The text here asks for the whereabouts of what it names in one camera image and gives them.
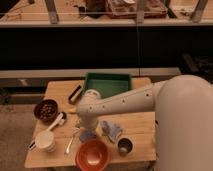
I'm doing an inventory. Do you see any small metal cup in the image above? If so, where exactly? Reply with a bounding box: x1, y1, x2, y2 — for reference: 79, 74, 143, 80
117, 138, 133, 155

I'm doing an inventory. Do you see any dark brown bowl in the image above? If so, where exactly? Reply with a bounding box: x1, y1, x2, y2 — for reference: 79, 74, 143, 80
34, 99, 58, 123

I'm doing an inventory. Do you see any white paper cup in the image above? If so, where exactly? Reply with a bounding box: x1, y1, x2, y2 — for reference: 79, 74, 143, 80
35, 131, 55, 152

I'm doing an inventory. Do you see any blue grey sponge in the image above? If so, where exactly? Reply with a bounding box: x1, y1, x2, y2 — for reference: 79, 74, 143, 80
79, 130, 97, 143

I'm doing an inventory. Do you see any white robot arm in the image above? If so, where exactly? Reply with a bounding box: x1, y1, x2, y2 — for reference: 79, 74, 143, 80
77, 75, 213, 171

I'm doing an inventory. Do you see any green tray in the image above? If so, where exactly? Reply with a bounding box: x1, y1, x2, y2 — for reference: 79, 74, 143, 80
82, 73, 132, 98

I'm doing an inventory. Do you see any blue grey cloth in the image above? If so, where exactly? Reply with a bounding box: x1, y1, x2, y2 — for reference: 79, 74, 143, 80
100, 120, 123, 143

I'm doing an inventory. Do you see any orange bowl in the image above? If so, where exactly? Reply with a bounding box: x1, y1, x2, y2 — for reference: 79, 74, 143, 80
75, 139, 110, 171

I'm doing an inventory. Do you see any metal spoon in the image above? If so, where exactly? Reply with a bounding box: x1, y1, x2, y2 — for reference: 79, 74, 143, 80
64, 128, 80, 155

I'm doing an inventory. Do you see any white scoop brush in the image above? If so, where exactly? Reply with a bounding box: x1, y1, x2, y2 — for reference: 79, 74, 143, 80
47, 112, 67, 131

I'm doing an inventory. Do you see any black brush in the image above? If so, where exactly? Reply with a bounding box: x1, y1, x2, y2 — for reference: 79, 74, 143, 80
68, 85, 82, 104

